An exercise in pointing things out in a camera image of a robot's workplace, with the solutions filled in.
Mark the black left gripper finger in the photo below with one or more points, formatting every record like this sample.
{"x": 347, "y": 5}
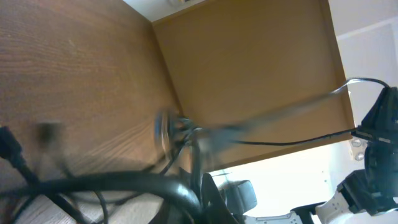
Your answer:
{"x": 214, "y": 208}

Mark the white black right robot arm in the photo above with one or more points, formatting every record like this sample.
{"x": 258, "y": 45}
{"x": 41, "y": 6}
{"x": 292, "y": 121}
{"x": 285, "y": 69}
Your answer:
{"x": 372, "y": 189}

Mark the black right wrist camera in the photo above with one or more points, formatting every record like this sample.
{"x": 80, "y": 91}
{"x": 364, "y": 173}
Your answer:
{"x": 239, "y": 196}

